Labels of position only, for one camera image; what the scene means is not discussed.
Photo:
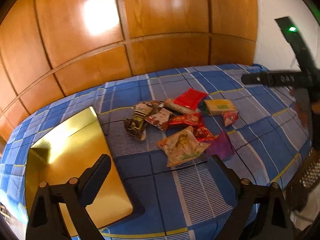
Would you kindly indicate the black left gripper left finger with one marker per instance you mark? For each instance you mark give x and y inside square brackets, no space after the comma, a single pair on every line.
[46,220]

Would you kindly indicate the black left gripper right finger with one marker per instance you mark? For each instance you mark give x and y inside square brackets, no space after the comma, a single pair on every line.
[259,212]

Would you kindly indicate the pink small snack packet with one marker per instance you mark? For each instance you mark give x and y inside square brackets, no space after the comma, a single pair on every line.
[229,118]

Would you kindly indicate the purple snack packet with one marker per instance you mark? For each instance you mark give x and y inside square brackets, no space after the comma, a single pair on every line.
[220,146]

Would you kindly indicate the large red floral snack packet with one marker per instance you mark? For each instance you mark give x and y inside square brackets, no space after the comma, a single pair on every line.
[202,133]

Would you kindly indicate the small red gold snack packet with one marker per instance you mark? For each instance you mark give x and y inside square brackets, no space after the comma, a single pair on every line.
[192,119]

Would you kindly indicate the white yellow cartoon snack bag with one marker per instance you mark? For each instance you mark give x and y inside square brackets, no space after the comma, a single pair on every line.
[182,147]

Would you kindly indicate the dark brown black snack bag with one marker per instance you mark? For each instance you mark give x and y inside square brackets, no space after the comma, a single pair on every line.
[136,126]

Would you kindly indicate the person's right hand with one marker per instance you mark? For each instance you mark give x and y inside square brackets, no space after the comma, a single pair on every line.
[301,112]

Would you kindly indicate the black mesh basket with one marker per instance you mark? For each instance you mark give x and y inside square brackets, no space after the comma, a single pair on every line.
[303,182]

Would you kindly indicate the gold interior snack box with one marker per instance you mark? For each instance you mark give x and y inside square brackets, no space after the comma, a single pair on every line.
[65,152]

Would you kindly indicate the yellow cracker pack green label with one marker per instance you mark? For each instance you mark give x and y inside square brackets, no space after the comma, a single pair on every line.
[219,106]

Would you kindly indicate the plain red snack bag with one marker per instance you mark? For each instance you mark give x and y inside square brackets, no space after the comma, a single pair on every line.
[190,99]

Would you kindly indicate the clear rice cracker roll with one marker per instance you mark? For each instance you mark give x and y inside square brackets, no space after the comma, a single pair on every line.
[169,103]

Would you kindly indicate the blue plaid bed sheet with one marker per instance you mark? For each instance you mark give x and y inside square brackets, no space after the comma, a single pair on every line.
[134,157]

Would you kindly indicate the white red patterned snack packet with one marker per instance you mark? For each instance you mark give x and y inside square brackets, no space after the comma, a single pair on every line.
[160,119]

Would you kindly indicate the wooden panelled wardrobe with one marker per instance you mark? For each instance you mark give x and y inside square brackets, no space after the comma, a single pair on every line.
[51,49]

